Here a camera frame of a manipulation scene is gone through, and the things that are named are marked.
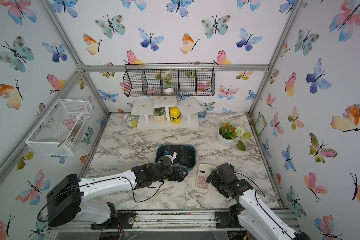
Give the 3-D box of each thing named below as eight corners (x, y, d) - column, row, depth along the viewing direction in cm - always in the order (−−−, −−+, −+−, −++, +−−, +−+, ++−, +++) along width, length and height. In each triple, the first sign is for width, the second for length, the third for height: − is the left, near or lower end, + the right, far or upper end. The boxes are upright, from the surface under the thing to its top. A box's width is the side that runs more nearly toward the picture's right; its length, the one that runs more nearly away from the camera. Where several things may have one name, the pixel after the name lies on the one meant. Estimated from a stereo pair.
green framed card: (256, 134, 113) (261, 125, 105) (252, 123, 119) (257, 114, 111) (262, 134, 113) (268, 125, 105) (258, 123, 119) (263, 114, 111)
